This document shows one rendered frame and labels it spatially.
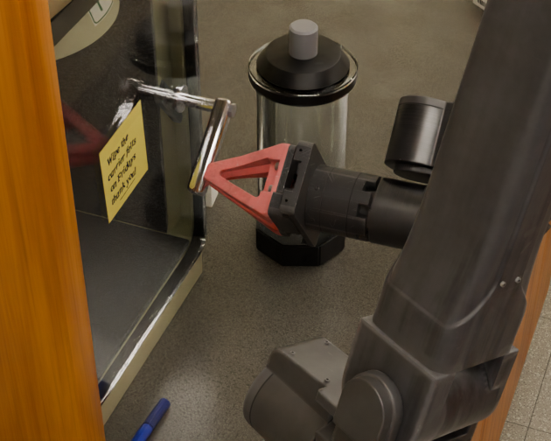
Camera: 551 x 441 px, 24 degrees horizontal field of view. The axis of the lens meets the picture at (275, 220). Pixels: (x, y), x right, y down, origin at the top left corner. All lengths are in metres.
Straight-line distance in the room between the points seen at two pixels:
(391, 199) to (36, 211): 0.36
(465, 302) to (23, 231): 0.31
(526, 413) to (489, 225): 1.91
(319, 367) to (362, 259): 0.64
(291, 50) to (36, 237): 0.50
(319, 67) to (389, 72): 0.44
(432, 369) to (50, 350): 0.32
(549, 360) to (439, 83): 1.08
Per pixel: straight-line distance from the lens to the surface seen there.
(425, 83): 1.65
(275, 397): 0.76
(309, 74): 1.23
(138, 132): 1.09
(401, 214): 1.05
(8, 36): 0.72
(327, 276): 1.35
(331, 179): 1.07
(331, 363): 0.75
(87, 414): 0.93
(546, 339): 2.66
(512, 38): 0.59
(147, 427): 1.20
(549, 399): 2.55
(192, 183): 1.12
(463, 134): 0.62
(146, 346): 1.26
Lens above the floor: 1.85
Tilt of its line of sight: 40 degrees down
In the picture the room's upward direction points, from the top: straight up
